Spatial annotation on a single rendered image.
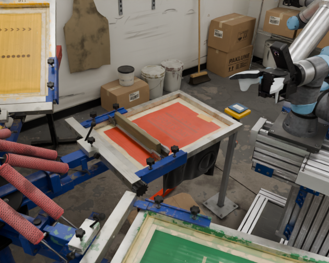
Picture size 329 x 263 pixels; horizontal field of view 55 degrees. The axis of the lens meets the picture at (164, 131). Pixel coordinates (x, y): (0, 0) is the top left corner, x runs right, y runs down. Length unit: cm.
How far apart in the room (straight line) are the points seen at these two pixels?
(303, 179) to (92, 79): 300
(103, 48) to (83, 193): 176
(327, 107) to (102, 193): 206
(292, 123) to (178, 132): 72
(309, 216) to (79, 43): 279
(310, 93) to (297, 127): 39
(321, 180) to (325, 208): 52
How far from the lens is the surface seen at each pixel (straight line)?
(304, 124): 149
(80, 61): 374
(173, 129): 196
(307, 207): 199
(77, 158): 163
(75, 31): 363
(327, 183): 147
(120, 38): 402
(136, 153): 176
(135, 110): 209
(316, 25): 127
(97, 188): 296
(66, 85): 384
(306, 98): 114
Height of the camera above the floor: 205
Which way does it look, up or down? 34 degrees down
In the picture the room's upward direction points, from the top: 2 degrees clockwise
